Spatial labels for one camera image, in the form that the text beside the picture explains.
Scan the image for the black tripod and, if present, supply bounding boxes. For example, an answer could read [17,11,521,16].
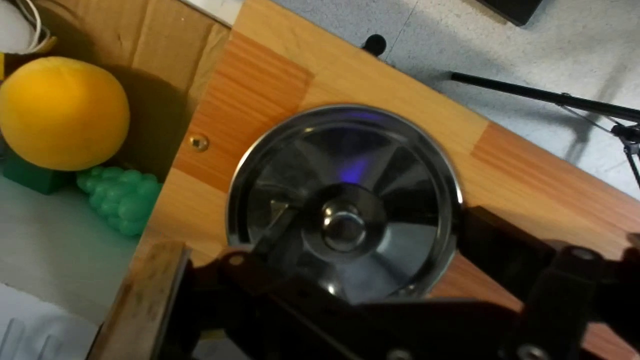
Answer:
[447,69,640,189]

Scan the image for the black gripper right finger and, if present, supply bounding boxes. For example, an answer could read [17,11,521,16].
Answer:
[454,205,556,315]

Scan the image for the black round knob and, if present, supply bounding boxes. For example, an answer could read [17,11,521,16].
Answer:
[362,32,389,57]

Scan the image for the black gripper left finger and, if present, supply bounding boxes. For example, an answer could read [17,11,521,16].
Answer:
[245,204,305,270]

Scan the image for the dark green toy block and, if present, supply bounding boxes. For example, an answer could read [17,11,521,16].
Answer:
[0,141,70,195]

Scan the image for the green toy grapes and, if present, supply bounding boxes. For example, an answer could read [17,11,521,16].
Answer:
[73,164,163,239]

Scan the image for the yellow toy lemon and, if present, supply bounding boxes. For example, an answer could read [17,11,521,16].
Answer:
[0,53,131,173]

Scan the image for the wooden play kitchen counter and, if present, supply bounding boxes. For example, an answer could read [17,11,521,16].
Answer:
[85,0,640,360]

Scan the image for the round silver pot lid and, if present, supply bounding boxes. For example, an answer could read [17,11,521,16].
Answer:
[223,101,468,303]

